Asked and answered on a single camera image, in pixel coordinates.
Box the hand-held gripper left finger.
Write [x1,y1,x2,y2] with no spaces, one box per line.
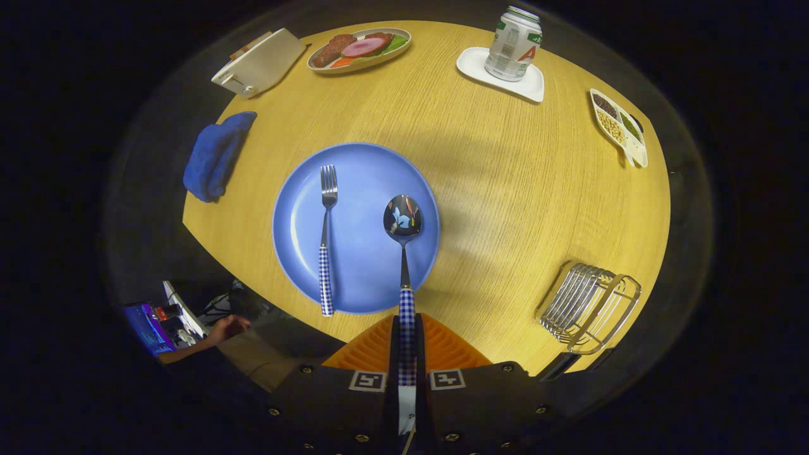
[265,314,402,455]

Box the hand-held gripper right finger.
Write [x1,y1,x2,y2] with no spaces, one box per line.
[414,313,569,455]

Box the spoon with blue checked handle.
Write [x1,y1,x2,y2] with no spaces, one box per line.
[383,194,424,387]

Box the fork with blue checked handle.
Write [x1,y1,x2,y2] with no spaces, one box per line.
[318,164,339,317]

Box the blue round plate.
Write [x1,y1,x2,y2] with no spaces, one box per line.
[272,142,441,315]

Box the white power strip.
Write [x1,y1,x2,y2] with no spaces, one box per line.
[162,280,209,342]

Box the glowing monitor screen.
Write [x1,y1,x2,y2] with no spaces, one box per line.
[123,302,178,358]

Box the blue folded cloth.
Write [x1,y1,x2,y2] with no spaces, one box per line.
[183,111,258,203]

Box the white divided bean dish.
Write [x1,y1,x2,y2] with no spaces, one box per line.
[589,88,649,169]

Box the white square coaster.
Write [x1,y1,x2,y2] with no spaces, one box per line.
[456,47,545,104]

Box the oval beige food plate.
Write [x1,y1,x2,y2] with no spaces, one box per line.
[307,27,413,75]

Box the pink ham slice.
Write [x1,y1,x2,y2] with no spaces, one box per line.
[341,38,386,59]

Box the large brown meat piece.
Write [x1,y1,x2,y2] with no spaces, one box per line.
[313,34,358,68]

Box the white toaster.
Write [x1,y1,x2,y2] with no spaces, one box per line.
[211,28,308,99]

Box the white drink bottle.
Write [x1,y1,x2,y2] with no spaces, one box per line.
[484,6,543,82]

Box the toast slice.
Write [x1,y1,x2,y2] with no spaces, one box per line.
[229,32,274,61]

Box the metal wire cutlery rack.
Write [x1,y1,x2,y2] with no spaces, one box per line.
[535,261,642,355]

